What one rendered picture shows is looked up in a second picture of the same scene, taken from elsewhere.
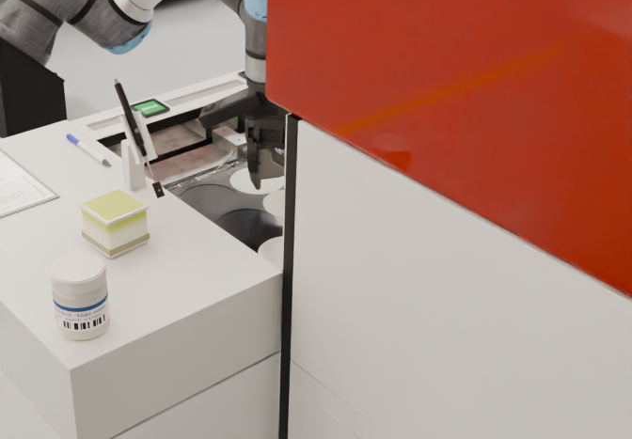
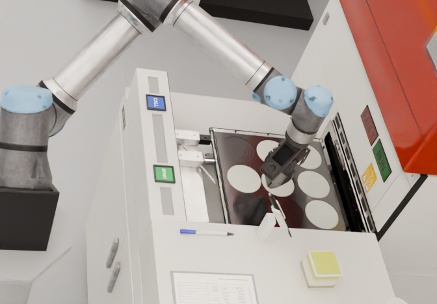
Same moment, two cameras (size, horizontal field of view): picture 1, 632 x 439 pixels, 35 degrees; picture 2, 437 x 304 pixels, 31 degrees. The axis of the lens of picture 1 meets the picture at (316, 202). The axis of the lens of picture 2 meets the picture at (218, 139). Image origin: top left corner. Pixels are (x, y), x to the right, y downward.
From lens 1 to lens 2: 213 cm
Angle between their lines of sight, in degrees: 57
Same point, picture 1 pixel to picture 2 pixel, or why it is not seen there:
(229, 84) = (153, 120)
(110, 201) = (322, 262)
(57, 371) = not seen: outside the picture
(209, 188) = (238, 202)
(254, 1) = (324, 109)
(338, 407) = (392, 269)
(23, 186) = (231, 284)
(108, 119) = (160, 200)
